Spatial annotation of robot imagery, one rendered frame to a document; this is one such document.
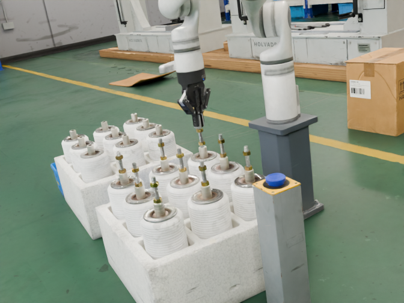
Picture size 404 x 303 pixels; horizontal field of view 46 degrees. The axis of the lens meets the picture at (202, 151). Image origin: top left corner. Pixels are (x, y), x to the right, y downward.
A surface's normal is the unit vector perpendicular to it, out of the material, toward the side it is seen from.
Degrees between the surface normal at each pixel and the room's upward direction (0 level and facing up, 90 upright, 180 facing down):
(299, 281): 90
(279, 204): 90
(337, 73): 90
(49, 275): 0
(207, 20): 90
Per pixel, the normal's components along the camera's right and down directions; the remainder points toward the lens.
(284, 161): -0.17, 0.36
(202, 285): 0.47, 0.23
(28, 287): -0.15, -0.93
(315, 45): -0.81, 0.31
